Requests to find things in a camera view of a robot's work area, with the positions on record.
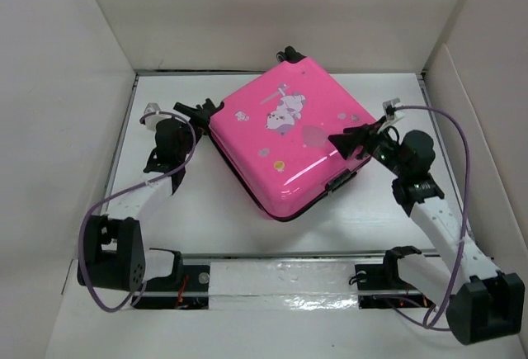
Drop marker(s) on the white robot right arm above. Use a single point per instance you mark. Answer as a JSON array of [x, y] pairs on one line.
[[477, 299]]

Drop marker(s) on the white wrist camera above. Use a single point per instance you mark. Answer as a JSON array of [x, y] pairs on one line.
[[152, 115], [391, 113]]

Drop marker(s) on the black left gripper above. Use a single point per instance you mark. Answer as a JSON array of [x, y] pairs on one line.
[[199, 120]]

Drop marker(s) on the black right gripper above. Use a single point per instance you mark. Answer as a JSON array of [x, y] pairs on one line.
[[346, 143]]

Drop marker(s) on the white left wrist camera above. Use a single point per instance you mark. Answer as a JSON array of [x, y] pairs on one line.
[[152, 115]]

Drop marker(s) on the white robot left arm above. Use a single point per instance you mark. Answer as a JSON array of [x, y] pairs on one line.
[[111, 253]]

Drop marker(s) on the pink hard-shell suitcase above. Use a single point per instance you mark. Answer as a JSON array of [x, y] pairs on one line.
[[273, 134]]

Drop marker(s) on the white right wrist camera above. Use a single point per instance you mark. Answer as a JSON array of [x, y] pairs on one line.
[[391, 113]]

